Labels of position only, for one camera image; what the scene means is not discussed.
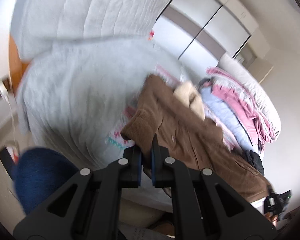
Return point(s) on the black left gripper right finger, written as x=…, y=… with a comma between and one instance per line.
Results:
x=204, y=205

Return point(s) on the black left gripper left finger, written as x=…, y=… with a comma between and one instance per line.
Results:
x=87, y=205

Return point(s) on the brown fleece-collared coat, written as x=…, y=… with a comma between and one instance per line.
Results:
x=197, y=143

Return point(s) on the black puffer jacket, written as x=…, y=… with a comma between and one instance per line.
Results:
x=250, y=157

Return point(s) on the blue knit sleeve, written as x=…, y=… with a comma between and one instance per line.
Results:
x=38, y=174

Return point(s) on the pink velvet quilt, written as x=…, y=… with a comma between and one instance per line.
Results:
x=241, y=103

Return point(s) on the light blue fleece blanket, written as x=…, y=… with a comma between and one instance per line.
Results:
x=228, y=117

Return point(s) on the grey bed sheet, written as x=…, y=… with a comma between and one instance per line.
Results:
x=71, y=98

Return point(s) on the wooden door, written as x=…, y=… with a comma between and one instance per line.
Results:
x=17, y=67

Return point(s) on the small red box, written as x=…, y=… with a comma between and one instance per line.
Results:
x=150, y=35

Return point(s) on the white grey wardrobe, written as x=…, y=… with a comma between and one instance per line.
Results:
x=198, y=32

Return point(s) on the grey quilted headboard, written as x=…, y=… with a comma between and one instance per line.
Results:
x=38, y=24

